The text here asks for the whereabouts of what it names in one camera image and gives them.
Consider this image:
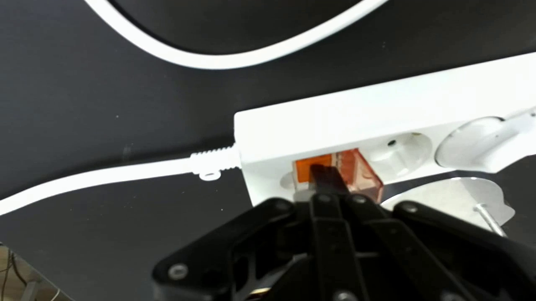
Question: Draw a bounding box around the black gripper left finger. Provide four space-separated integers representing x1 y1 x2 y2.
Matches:
150 163 334 301

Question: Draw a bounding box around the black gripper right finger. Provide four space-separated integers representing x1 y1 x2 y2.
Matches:
331 165 536 301

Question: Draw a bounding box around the white power strip orange switch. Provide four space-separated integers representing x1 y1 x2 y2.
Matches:
231 49 536 208

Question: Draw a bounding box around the thin white appliance cable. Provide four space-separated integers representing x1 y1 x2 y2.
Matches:
82 0 536 173

